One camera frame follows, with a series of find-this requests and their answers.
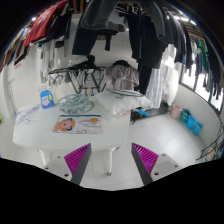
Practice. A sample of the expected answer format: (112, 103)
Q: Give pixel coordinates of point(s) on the pink plastic bucket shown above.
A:
(176, 111)

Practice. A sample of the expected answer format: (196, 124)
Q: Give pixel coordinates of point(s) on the bundle of wire hangers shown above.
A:
(25, 115)

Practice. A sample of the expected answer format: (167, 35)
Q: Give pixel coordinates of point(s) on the light blue plastic bucket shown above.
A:
(197, 128)

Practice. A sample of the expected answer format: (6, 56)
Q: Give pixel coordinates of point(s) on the red hanging shirt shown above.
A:
(42, 24)

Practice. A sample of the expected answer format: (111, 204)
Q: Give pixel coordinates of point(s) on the black hanging trousers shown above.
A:
(146, 35)

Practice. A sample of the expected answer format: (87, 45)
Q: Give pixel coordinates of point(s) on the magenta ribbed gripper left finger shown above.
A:
(77, 162)

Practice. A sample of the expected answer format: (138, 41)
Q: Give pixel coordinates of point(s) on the white folding table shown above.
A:
(51, 130)

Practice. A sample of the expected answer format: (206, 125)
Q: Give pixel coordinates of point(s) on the grey garment on rack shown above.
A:
(120, 77)

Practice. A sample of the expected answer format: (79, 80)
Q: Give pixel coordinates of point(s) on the folding drying rack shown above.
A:
(81, 79)

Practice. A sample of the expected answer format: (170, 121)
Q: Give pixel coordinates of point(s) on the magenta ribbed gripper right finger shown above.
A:
(145, 161)

